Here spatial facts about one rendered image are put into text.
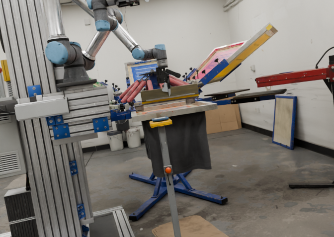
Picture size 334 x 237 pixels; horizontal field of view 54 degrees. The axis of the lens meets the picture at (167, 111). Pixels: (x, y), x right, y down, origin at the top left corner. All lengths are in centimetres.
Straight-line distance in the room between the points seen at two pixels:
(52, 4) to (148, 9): 526
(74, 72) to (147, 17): 519
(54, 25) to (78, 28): 518
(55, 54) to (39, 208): 98
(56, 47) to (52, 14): 18
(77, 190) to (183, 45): 520
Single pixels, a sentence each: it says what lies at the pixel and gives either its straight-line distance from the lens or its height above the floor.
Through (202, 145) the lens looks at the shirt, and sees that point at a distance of 237.
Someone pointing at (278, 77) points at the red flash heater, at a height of 108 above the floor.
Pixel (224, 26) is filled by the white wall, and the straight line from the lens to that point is 732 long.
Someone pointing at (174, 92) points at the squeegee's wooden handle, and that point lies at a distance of 233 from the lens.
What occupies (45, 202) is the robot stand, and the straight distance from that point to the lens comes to 227.
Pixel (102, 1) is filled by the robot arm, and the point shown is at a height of 164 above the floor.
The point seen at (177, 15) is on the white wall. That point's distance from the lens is 715.
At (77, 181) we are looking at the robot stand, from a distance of 229.
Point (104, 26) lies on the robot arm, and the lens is 181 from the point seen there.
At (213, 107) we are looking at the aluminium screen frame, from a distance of 226.
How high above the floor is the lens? 117
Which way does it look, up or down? 5 degrees down
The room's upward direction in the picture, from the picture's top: 8 degrees counter-clockwise
